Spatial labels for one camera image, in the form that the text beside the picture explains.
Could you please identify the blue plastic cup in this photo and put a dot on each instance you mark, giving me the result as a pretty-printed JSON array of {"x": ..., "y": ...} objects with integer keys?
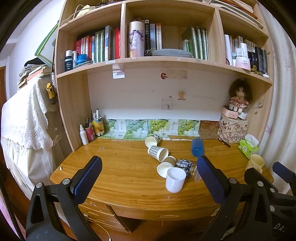
[{"x": 197, "y": 147}]

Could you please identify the checkered paper cup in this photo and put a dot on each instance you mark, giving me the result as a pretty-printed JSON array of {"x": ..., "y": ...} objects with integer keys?
[{"x": 159, "y": 153}]

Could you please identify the white lace cloth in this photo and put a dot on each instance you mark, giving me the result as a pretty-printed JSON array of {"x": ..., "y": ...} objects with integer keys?
[{"x": 26, "y": 144}]

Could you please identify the green tissue pack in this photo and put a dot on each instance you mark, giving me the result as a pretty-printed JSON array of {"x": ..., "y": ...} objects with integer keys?
[{"x": 249, "y": 145}]

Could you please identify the patterned fabric bag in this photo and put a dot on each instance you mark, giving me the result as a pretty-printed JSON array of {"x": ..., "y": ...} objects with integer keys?
[{"x": 230, "y": 130}]

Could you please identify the red pen holder can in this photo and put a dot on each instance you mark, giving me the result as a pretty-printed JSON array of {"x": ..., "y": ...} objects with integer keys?
[{"x": 89, "y": 130}]

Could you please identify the wooden bookshelf hutch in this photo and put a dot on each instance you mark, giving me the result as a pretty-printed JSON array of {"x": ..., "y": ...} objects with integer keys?
[{"x": 158, "y": 87}]

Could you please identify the wooden desk drawers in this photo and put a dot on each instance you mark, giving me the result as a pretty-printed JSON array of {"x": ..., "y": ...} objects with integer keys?
[{"x": 104, "y": 215}]

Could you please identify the brown haired doll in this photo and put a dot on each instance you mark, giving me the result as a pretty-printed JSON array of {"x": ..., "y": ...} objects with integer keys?
[{"x": 240, "y": 95}]

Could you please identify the white floral thermos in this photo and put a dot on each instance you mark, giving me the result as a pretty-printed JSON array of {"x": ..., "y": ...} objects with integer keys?
[{"x": 136, "y": 38}]

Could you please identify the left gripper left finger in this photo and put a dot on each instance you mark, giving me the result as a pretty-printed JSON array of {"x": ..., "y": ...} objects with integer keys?
[{"x": 43, "y": 222}]

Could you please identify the paper cup near wall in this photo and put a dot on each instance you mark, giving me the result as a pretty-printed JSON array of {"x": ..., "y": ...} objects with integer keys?
[{"x": 152, "y": 140}]

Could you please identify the small beige paper cup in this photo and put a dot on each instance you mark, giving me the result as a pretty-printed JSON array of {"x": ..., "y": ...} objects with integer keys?
[{"x": 171, "y": 160}]

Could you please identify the plain white paper cup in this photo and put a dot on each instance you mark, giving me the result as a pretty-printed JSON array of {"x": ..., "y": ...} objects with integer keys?
[{"x": 162, "y": 169}]

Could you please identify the cream ceramic mug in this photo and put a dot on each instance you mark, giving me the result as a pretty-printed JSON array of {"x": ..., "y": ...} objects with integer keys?
[{"x": 256, "y": 162}]

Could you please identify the grey flat pouch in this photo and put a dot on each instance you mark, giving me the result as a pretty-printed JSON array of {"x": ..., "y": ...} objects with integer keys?
[{"x": 172, "y": 53}]

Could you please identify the green framed picture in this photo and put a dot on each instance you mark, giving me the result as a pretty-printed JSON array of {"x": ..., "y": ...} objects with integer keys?
[{"x": 45, "y": 51}]

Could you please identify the yellow pen holder can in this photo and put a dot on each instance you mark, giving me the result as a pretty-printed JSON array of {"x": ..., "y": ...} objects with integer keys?
[{"x": 98, "y": 123}]

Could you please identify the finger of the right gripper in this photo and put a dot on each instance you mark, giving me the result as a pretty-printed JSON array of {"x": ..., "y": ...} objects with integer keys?
[
  {"x": 255, "y": 179},
  {"x": 283, "y": 172}
]

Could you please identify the pink box under doll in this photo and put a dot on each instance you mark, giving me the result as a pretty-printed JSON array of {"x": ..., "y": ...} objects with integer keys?
[{"x": 229, "y": 113}]

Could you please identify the dark blue bottle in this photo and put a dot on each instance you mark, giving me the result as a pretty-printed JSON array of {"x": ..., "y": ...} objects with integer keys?
[{"x": 68, "y": 60}]

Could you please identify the silver patterned goblet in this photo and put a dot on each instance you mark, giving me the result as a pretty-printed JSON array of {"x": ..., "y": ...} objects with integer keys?
[{"x": 189, "y": 168}]

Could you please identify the yellow toy on hook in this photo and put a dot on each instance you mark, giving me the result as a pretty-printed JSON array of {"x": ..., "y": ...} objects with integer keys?
[{"x": 51, "y": 93}]

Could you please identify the pink white jar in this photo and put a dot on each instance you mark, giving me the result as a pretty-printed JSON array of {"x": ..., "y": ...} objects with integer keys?
[{"x": 243, "y": 63}]

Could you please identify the white plastic cup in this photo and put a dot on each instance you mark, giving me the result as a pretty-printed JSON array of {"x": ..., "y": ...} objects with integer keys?
[{"x": 175, "y": 179}]

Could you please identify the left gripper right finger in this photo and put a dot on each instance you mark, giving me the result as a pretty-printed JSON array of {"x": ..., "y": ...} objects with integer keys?
[{"x": 245, "y": 211}]

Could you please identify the blue lidded jar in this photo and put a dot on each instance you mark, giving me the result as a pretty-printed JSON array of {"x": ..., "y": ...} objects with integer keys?
[{"x": 82, "y": 58}]

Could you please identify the white spray bottle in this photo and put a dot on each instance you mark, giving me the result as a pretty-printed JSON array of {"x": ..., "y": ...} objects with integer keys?
[{"x": 83, "y": 136}]

